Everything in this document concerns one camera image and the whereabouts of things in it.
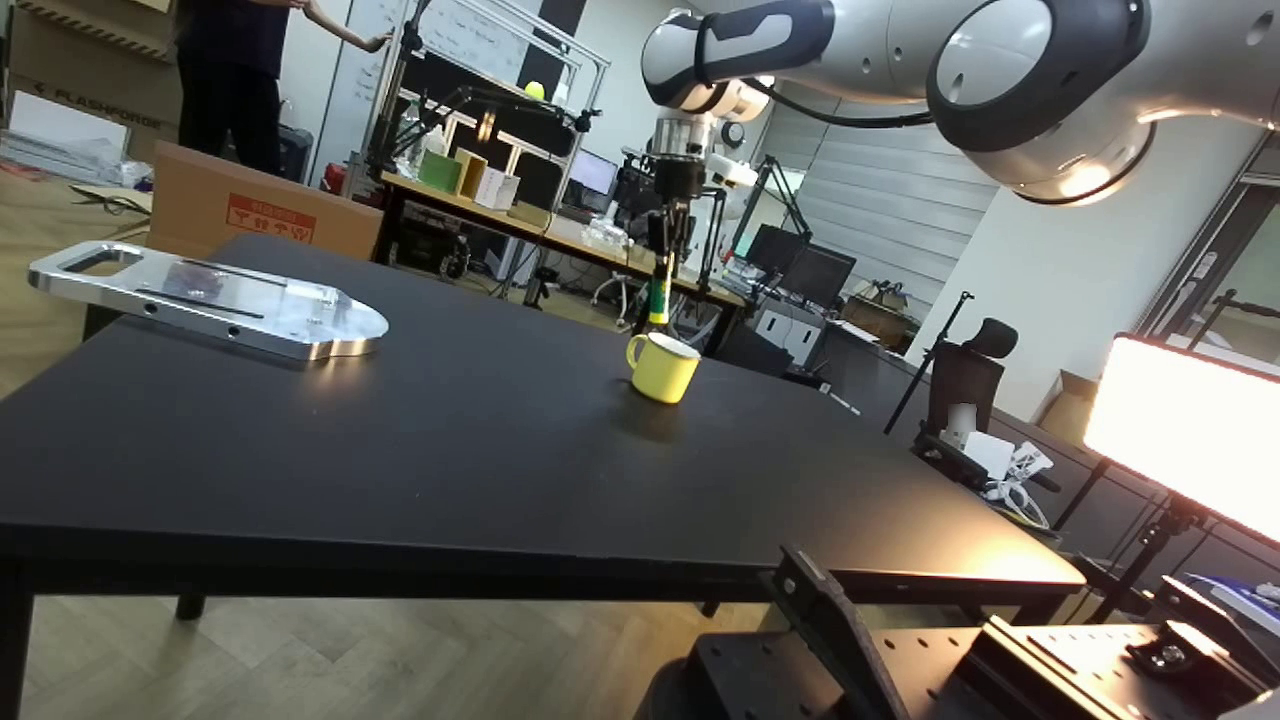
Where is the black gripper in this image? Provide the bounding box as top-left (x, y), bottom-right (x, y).
top-left (645, 111), bottom-right (729, 274)

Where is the green yellow toy bottle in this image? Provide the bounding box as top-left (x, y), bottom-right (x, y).
top-left (636, 258), bottom-right (680, 337)

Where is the yellow cup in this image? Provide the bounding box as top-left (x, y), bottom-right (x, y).
top-left (624, 329), bottom-right (705, 409)

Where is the black monitor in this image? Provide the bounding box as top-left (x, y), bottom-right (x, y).
top-left (745, 219), bottom-right (860, 314)

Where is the long wooden table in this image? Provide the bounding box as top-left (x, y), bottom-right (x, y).
top-left (376, 167), bottom-right (754, 315)

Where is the black office chair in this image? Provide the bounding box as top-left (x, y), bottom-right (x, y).
top-left (917, 315), bottom-right (1026, 444)

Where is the white plastic device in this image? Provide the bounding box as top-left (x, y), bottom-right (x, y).
top-left (936, 400), bottom-right (1057, 531)

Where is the brown cardboard box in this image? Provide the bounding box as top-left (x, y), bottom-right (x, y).
top-left (150, 137), bottom-right (389, 263)

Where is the shiny metal plate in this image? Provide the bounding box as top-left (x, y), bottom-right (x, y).
top-left (26, 235), bottom-right (391, 374)

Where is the person in dark clothes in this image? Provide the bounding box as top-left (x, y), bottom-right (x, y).
top-left (173, 0), bottom-right (403, 178)

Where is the bright light panel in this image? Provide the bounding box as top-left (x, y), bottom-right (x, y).
top-left (1081, 333), bottom-right (1280, 550)

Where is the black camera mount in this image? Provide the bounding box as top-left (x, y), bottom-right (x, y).
top-left (636, 539), bottom-right (1280, 720)

